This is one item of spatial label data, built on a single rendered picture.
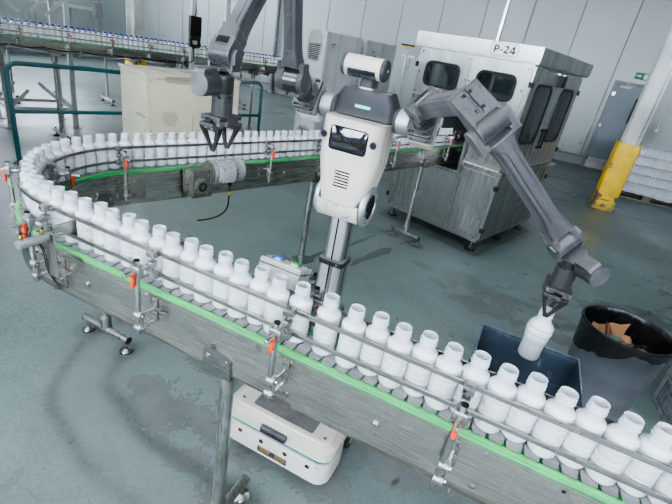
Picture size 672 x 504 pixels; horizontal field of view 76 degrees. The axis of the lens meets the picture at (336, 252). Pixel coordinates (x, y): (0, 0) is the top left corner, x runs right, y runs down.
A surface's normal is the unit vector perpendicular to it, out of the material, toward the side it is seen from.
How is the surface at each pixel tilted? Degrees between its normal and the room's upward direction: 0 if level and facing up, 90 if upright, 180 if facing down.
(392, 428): 90
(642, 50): 90
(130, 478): 0
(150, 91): 90
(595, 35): 90
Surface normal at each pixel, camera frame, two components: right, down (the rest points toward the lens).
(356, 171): -0.43, 0.33
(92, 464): 0.17, -0.89
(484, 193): -0.68, 0.21
